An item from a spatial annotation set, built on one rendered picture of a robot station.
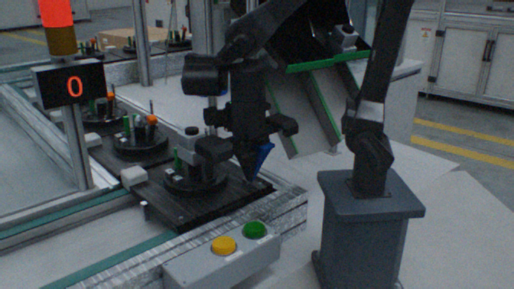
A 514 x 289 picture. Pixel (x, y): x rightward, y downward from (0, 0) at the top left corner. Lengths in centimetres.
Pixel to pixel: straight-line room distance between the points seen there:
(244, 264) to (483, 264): 49
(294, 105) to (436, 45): 376
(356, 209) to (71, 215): 57
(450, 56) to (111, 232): 419
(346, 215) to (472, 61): 408
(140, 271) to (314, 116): 58
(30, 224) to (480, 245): 93
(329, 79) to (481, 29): 351
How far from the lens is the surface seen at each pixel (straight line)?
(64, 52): 84
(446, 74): 477
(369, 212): 68
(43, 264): 87
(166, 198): 89
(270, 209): 85
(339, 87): 118
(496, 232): 110
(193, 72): 67
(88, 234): 92
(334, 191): 73
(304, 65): 94
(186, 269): 72
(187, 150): 88
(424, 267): 93
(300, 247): 92
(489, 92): 471
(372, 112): 66
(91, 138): 117
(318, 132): 105
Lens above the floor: 143
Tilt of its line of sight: 25 degrees down
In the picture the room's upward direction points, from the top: straight up
